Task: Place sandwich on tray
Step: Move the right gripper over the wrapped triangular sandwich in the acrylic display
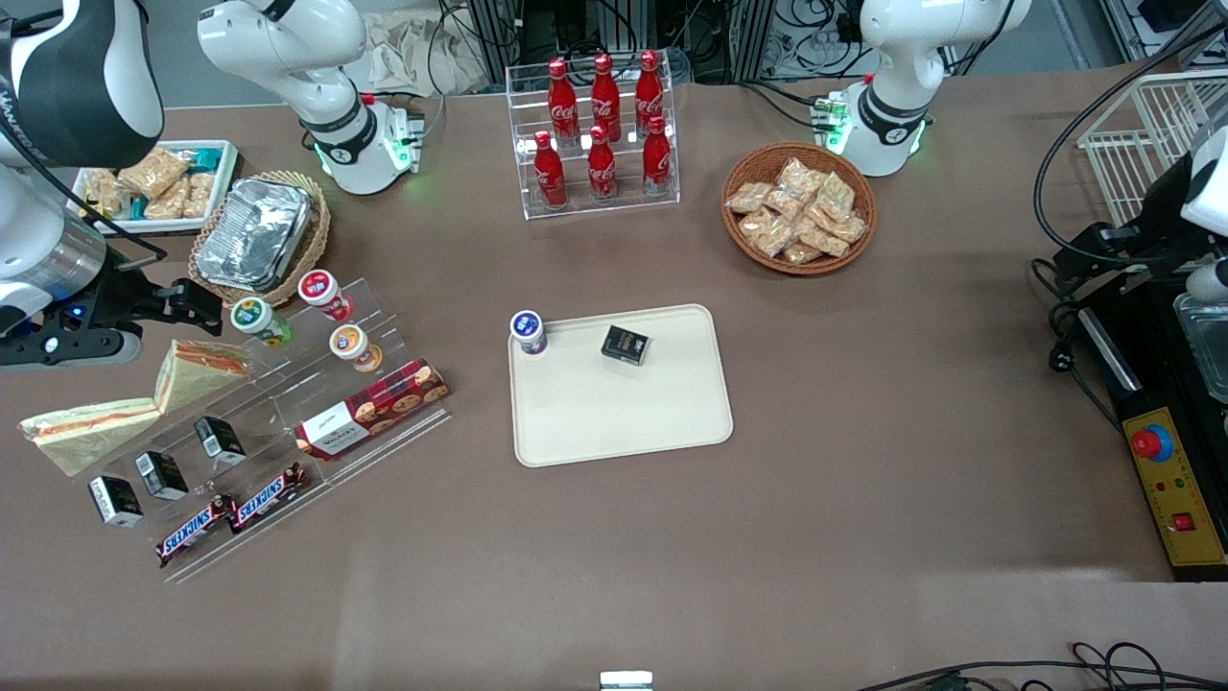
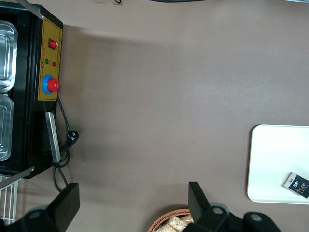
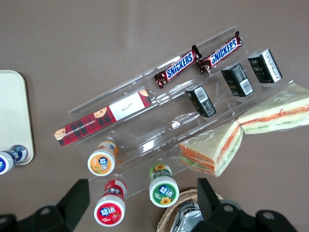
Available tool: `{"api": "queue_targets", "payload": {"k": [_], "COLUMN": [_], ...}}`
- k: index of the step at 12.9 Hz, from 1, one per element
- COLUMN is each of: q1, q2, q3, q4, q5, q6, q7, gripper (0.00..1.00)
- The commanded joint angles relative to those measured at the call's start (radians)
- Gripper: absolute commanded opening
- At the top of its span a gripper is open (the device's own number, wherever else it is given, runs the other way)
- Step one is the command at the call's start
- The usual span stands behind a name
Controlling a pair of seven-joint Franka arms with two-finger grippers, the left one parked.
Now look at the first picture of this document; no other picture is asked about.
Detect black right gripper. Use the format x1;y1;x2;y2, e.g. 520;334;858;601
43;257;224;338

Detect triangle sandwich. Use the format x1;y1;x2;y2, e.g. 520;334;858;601
17;396;162;478
153;340;252;417

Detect beige plastic tray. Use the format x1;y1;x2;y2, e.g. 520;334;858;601
508;303;735;468

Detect green-lid yogurt cup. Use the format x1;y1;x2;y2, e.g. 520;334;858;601
230;297;292;348

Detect black machine base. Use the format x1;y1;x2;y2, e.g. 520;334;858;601
1074;274;1228;584

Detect clear plastic container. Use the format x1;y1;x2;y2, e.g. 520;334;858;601
1172;291;1228;404

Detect red-lid yogurt cup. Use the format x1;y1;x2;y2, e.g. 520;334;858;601
297;270;354;322

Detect oval wicker basket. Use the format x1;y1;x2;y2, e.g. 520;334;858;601
187;171;332;308

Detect white plastic bin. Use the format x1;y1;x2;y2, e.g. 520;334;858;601
72;140;240;236

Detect small black carton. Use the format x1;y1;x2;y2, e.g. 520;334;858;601
194;416;247;465
87;476;145;529
602;325;651;368
134;451;190;501

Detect clear acrylic tiered display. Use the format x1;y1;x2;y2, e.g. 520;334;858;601
62;276;454;584

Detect orange-lid yogurt cup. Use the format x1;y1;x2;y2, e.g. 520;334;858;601
329;323;383;373

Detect snickers chocolate bar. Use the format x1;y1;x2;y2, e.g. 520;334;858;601
155;495;236;569
227;463;310;535

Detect red cookie box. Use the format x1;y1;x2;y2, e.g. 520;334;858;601
294;358;450;462

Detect yellow control panel box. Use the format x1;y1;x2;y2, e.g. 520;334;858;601
1121;406;1228;569

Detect crumpled beige paper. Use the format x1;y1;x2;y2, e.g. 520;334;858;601
355;8;492;97

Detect blue-lid yogurt cup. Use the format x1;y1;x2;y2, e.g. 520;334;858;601
509;310;549;357

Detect red cola bottle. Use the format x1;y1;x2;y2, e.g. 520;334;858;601
635;50;665;135
533;131;567;209
642;116;673;196
591;53;622;143
587;125;618;203
547;58;580;148

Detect round wicker basket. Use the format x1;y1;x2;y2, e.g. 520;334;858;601
720;142;878;277

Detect clear acrylic bottle rack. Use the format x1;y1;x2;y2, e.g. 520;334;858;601
506;60;681;222

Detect thick black cable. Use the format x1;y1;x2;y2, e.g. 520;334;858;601
1033;19;1228;270

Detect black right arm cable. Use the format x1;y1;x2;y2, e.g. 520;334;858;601
0;96;169;260

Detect black cable with plug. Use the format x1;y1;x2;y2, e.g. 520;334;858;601
1031;254;1123;423

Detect white wire basket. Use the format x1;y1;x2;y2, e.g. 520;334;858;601
1076;69;1228;226

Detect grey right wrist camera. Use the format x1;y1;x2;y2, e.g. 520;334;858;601
0;326;143;371

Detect black floor cables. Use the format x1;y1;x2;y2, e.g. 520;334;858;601
854;641;1228;691

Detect aluminium frame rack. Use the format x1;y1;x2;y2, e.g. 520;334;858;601
468;0;864;85

